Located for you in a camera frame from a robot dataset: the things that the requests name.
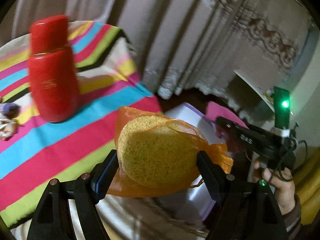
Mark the red vacuum flask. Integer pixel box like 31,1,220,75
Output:
27,15,80,123

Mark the beige embroidered curtain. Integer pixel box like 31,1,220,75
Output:
1,0,312,99

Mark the person's right hand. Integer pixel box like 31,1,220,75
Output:
252,158,296,215

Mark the yellow sponge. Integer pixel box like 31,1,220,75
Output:
108,106,233,198

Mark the white storage box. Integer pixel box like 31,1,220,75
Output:
159,102,241,222

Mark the colourful striped tablecloth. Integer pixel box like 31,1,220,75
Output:
1,21,161,226

